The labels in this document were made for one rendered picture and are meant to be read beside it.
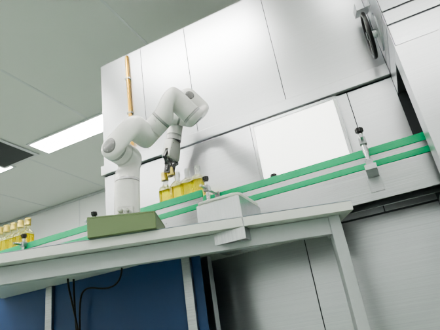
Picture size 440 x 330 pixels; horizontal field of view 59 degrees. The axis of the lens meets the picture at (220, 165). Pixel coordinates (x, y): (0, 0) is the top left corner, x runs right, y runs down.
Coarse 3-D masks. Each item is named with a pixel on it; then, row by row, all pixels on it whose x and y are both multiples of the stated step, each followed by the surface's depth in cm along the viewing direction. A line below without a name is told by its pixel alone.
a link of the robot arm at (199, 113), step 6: (186, 90) 166; (192, 90) 167; (192, 96) 166; (198, 96) 167; (198, 102) 166; (204, 102) 167; (198, 108) 158; (204, 108) 163; (192, 114) 155; (198, 114) 156; (204, 114) 163; (186, 120) 156; (192, 120) 156; (198, 120) 159
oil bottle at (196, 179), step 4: (192, 176) 184; (196, 176) 183; (200, 176) 182; (192, 180) 183; (196, 180) 182; (200, 180) 181; (192, 184) 182; (196, 184) 181; (192, 188) 181; (196, 188) 181; (200, 188) 180; (204, 192) 181
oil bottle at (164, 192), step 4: (160, 188) 190; (164, 188) 189; (168, 188) 189; (160, 192) 189; (164, 192) 188; (168, 192) 187; (160, 196) 188; (164, 196) 187; (168, 196) 187; (160, 200) 187; (164, 200) 187
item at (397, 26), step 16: (384, 0) 147; (400, 0) 145; (416, 0) 142; (432, 0) 139; (368, 16) 189; (384, 16) 145; (400, 16) 143; (416, 16) 140; (432, 16) 138; (384, 32) 153; (400, 32) 141; (416, 32) 138; (384, 48) 168; (400, 80) 162
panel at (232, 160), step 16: (288, 112) 189; (208, 144) 203; (224, 144) 199; (240, 144) 195; (256, 144) 191; (192, 160) 204; (208, 160) 200; (224, 160) 196; (240, 160) 192; (256, 160) 189; (208, 176) 197; (224, 176) 194; (240, 176) 190; (256, 176) 186
